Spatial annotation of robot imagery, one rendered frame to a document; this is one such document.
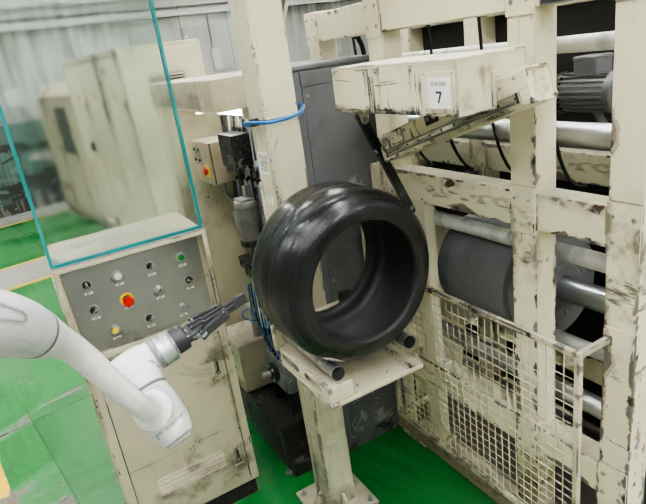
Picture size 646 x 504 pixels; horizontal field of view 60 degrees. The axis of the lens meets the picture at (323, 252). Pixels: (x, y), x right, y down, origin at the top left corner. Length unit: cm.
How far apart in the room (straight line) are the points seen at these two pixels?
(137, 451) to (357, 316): 103
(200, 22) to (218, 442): 982
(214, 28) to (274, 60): 987
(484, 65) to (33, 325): 118
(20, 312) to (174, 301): 123
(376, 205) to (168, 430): 84
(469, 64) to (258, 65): 69
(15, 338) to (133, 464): 144
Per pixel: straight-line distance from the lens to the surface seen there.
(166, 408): 151
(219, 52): 1166
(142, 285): 223
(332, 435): 240
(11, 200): 1043
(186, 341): 161
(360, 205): 164
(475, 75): 153
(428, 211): 223
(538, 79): 156
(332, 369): 178
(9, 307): 110
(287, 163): 192
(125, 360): 160
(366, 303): 206
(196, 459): 256
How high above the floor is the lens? 185
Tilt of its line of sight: 20 degrees down
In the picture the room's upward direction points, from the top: 8 degrees counter-clockwise
